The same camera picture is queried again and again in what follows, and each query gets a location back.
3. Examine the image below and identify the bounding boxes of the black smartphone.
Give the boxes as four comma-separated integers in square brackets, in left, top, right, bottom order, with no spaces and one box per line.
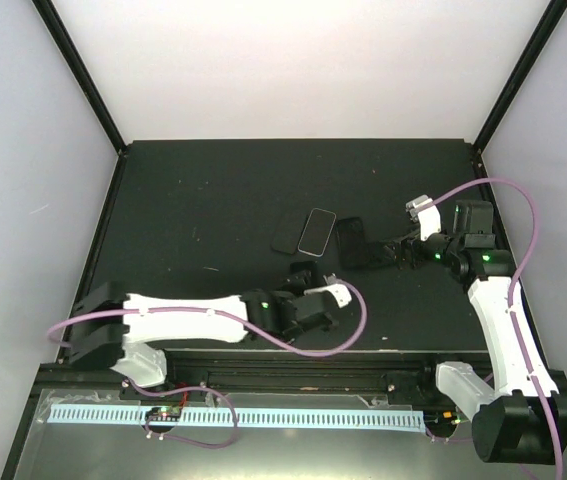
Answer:
[270,210,306,255]
[335,217,371,270]

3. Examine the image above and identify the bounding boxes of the silver edged smartphone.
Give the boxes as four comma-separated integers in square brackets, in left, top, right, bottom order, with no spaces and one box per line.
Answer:
[297,208,337,257]

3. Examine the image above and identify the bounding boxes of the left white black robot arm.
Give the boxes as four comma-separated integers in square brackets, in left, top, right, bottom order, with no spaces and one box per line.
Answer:
[60,262,352,399]

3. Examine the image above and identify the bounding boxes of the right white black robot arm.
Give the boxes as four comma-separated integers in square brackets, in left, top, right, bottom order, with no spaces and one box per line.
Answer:
[375,195,567,465]

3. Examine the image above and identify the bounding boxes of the black table mat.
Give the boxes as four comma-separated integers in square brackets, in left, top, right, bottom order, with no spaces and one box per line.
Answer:
[75,139,487,353]

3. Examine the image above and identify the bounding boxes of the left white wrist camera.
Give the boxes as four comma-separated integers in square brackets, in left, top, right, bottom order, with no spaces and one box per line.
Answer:
[307,274,352,308]

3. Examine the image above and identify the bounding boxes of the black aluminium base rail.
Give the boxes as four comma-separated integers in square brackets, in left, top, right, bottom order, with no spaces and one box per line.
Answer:
[37,349,514,401]

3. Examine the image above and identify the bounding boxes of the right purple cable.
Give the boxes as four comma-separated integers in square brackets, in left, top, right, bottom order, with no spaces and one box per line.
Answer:
[427,177,566,480]

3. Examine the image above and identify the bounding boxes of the light blue slotted cable duct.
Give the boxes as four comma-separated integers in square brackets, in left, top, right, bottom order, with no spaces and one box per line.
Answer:
[47,404,426,434]

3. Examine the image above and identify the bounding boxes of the right black frame post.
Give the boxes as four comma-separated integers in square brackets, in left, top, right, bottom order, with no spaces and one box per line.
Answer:
[473,0,567,153]

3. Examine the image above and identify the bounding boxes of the black frame post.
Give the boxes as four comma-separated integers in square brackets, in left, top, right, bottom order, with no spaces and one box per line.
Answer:
[32,0,127,155]
[473,0,567,153]

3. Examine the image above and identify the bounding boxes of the left black frame post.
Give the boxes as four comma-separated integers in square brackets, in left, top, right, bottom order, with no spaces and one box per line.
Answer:
[32,0,127,155]

